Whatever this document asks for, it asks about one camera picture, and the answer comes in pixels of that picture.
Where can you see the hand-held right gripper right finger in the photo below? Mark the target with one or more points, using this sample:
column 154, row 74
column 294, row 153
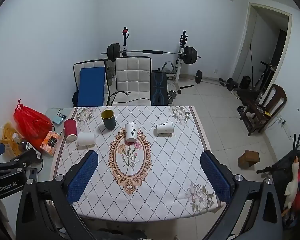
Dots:
column 216, row 178

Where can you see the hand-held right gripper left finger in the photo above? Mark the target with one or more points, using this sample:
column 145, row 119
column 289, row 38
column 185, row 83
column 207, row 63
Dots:
column 81, row 180

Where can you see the plain white paper cup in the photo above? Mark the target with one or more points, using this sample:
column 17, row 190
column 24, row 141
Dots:
column 87, row 138

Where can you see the red paper cup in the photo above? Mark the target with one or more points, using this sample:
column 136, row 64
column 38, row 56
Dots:
column 70, row 128

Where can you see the dark green cup yellow inside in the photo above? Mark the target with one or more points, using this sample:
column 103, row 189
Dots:
column 108, row 121

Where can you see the white printed paper cup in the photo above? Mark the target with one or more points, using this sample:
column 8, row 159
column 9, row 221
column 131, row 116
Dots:
column 131, row 133
column 165, row 128

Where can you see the dark glass bottle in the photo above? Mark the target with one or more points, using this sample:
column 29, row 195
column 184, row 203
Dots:
column 27, row 145

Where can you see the yellow mesh bag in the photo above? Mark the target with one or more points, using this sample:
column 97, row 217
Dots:
column 8, row 137

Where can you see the orange patterned box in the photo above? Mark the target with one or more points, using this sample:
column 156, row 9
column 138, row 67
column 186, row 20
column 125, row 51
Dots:
column 50, row 143

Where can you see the red plastic bag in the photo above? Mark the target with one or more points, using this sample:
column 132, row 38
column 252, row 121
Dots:
column 32, row 125

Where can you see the brown cardboard box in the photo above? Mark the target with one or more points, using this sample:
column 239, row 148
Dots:
column 250, row 158

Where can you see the teal card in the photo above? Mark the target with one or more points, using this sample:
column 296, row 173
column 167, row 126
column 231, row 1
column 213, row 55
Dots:
column 56, row 119

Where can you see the small black clip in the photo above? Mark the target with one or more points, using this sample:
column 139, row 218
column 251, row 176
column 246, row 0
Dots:
column 62, row 116

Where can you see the white rubber goose toy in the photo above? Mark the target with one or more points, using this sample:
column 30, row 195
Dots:
column 291, row 187

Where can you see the black router antennas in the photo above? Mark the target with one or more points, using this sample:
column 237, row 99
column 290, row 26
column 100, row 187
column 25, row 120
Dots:
column 295, row 142

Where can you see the white shoe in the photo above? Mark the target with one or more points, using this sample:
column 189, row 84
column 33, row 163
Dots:
column 235, row 93

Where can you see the white power strip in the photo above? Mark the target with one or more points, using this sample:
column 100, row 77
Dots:
column 281, row 120

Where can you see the blue cushion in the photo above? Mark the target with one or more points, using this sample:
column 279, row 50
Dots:
column 91, row 87

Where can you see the chrome dumbbell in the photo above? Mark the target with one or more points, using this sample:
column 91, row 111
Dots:
column 171, row 96

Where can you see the short black bar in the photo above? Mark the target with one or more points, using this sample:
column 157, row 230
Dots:
column 187, row 87

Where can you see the black speaker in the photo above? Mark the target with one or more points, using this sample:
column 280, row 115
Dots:
column 245, row 82

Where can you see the dark wooden chair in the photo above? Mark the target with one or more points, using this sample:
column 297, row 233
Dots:
column 277, row 97

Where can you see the short barbell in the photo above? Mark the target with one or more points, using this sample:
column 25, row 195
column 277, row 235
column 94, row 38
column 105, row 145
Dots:
column 198, row 76

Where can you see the white padded chair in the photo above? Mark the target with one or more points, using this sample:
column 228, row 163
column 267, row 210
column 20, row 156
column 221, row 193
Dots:
column 90, row 63
column 132, row 77

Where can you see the black scooter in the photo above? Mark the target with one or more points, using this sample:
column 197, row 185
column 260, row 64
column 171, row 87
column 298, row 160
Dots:
column 263, row 75

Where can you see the white barbell rack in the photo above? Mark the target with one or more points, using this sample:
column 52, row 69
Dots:
column 182, row 62

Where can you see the long barbell with black plates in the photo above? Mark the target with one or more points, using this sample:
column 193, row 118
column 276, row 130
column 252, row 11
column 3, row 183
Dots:
column 152, row 52

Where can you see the door frame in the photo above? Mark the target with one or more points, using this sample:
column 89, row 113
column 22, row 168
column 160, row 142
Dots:
column 245, row 45

